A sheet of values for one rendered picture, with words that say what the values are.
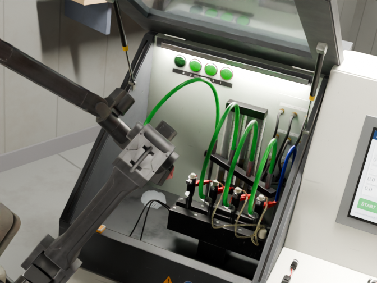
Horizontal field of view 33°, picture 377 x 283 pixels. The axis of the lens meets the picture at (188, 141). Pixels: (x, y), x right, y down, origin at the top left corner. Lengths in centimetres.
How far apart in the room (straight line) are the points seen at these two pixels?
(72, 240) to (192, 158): 114
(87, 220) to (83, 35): 301
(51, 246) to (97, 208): 17
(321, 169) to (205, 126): 55
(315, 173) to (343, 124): 18
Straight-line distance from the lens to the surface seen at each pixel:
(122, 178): 123
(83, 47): 428
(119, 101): 191
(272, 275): 196
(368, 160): 198
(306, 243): 207
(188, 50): 225
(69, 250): 138
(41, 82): 176
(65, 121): 440
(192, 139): 240
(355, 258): 207
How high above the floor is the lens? 217
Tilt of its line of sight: 27 degrees down
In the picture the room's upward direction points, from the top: 8 degrees clockwise
